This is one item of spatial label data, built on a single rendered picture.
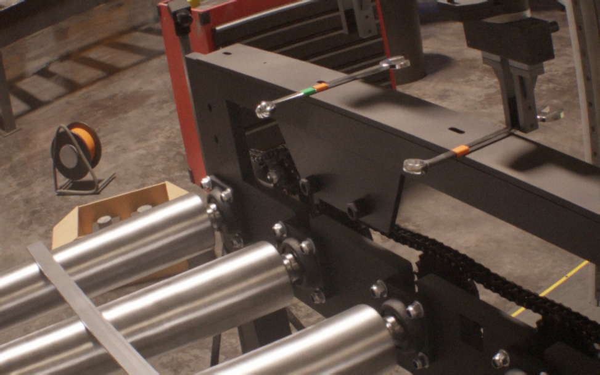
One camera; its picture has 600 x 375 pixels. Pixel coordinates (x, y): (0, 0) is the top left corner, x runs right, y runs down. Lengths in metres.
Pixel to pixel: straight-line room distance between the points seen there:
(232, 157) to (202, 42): 1.65
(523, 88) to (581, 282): 1.38
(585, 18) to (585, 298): 0.77
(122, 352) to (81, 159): 3.29
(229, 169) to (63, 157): 2.87
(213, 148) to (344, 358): 0.69
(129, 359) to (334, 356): 0.29
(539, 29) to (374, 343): 0.51
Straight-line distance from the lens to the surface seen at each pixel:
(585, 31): 2.08
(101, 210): 3.88
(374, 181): 1.38
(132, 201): 3.87
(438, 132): 1.23
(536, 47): 1.13
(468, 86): 5.06
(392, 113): 1.32
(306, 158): 1.54
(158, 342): 1.53
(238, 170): 1.81
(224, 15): 3.41
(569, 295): 2.46
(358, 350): 1.34
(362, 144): 1.35
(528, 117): 1.20
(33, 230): 4.46
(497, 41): 1.17
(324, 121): 1.43
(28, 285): 1.76
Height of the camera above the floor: 1.61
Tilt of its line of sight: 23 degrees down
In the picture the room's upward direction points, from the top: 11 degrees counter-clockwise
